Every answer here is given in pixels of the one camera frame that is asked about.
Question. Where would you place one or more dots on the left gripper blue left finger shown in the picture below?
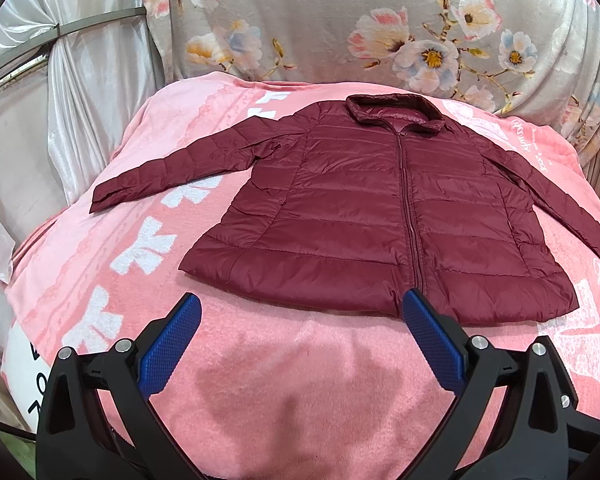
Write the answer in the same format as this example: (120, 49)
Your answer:
(96, 420)

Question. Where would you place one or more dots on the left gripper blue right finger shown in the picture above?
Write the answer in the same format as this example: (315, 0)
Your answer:
(529, 439)

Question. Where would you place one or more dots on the maroon quilted down jacket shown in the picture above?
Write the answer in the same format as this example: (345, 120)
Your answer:
(351, 203)

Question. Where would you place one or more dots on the pink fleece blanket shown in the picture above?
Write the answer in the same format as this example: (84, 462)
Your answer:
(265, 392)

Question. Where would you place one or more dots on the grey floral bed sheet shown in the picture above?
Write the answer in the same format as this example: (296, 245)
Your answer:
(537, 59)

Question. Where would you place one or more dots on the silver satin curtain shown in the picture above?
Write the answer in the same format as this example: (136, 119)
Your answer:
(63, 109)

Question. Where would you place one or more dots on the grey curtain tieback band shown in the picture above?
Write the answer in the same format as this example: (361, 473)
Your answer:
(61, 30)

